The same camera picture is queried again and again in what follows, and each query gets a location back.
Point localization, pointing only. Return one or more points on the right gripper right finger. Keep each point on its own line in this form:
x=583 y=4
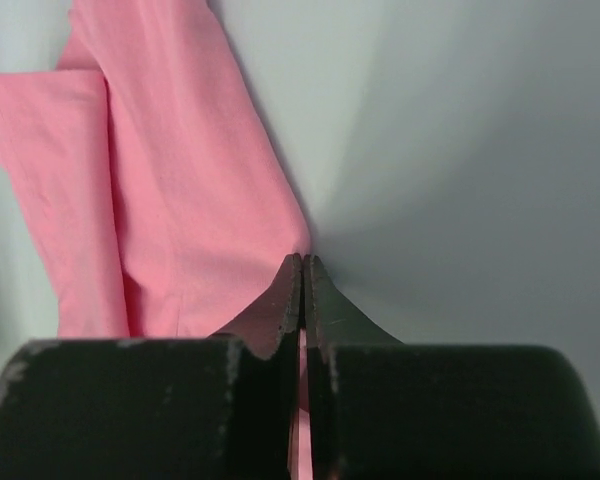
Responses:
x=384 y=409

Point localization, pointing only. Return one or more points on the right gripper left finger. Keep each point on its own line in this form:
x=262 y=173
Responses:
x=222 y=407

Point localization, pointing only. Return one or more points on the pink t shirt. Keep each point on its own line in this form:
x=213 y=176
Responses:
x=146 y=179

